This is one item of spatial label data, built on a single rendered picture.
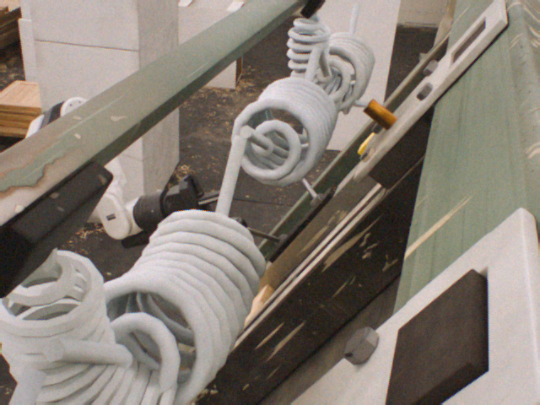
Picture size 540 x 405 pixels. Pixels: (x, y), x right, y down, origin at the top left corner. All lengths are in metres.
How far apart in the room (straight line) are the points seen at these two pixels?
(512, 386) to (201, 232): 0.18
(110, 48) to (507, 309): 3.36
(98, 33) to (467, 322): 3.35
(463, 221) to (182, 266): 0.13
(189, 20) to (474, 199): 5.87
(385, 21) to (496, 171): 4.47
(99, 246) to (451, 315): 3.60
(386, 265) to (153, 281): 0.43
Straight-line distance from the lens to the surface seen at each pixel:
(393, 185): 0.64
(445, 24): 6.97
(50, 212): 0.21
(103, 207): 1.49
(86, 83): 3.62
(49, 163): 0.23
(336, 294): 0.71
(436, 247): 0.32
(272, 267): 1.25
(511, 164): 0.32
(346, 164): 1.38
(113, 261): 3.66
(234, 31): 0.39
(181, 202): 1.42
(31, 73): 5.69
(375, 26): 4.79
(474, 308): 0.22
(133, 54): 3.47
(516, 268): 0.22
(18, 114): 5.04
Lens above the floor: 2.07
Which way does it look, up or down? 29 degrees down
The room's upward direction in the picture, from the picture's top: 4 degrees clockwise
